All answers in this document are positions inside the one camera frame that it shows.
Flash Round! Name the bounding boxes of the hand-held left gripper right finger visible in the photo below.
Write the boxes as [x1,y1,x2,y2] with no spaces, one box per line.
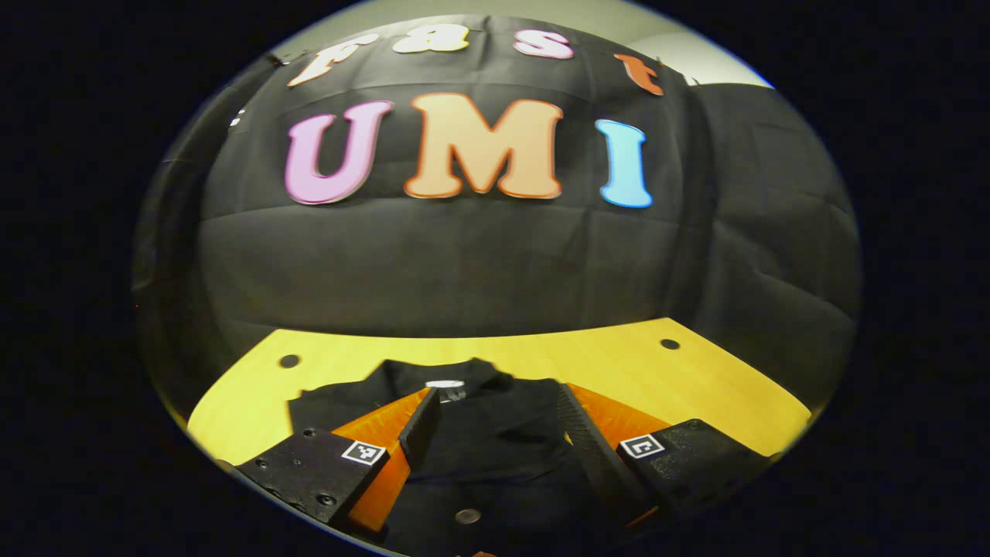
[555,381,774,530]

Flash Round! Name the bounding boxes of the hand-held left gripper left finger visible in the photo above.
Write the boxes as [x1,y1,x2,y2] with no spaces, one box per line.
[234,387,443,535]

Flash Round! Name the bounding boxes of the black collared garment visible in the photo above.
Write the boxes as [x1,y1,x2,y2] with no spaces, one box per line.
[288,357,681,557]

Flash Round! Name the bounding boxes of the black backdrop cloth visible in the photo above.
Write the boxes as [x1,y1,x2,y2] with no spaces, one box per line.
[131,14,864,422]

